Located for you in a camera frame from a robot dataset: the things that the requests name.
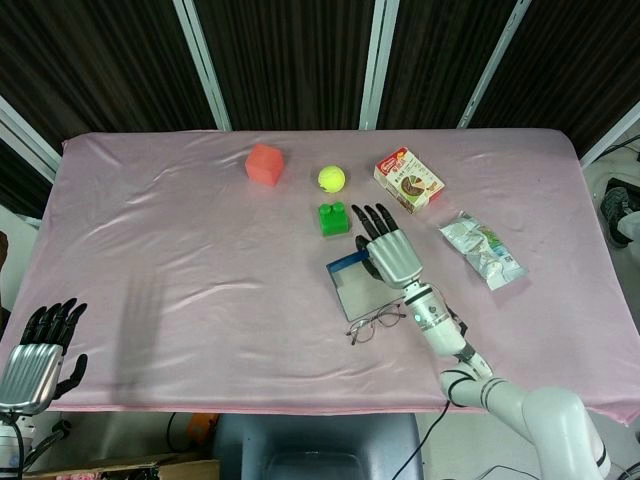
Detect blue glasses case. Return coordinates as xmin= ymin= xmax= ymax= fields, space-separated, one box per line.
xmin=325 ymin=248 xmax=406 ymax=322

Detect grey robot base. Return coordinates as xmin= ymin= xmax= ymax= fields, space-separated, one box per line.
xmin=212 ymin=412 xmax=424 ymax=480

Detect thin-framed eyeglasses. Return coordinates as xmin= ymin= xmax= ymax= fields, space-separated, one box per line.
xmin=345 ymin=303 xmax=405 ymax=346

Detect red foam cube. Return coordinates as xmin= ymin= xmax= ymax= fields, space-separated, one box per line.
xmin=244 ymin=143 xmax=286 ymax=188

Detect pink tablecloth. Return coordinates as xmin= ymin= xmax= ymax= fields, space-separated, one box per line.
xmin=0 ymin=128 xmax=640 ymax=426

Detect black and silver right hand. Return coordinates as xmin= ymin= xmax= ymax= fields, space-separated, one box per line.
xmin=351 ymin=203 xmax=424 ymax=290

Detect white plastic snack bag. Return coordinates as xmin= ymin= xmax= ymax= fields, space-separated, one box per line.
xmin=438 ymin=210 xmax=529 ymax=292

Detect orange object under table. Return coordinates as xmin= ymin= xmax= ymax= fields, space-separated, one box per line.
xmin=187 ymin=413 xmax=219 ymax=451

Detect white partition post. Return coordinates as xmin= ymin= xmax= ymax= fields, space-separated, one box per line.
xmin=172 ymin=0 xmax=231 ymax=132
xmin=358 ymin=0 xmax=401 ymax=132
xmin=579 ymin=99 xmax=640 ymax=169
xmin=457 ymin=0 xmax=534 ymax=129
xmin=0 ymin=94 xmax=64 ymax=184

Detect white and red snack carton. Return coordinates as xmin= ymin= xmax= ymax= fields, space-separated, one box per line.
xmin=373 ymin=146 xmax=446 ymax=216

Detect yellow tennis ball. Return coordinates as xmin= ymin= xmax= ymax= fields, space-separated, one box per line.
xmin=317 ymin=165 xmax=347 ymax=194

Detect green toy brick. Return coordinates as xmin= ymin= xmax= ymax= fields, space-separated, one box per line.
xmin=317 ymin=200 xmax=352 ymax=238

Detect black and silver left hand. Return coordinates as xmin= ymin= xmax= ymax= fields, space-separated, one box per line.
xmin=0 ymin=298 xmax=89 ymax=416

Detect black sneaker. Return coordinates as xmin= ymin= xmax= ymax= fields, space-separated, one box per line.
xmin=602 ymin=187 xmax=635 ymax=249

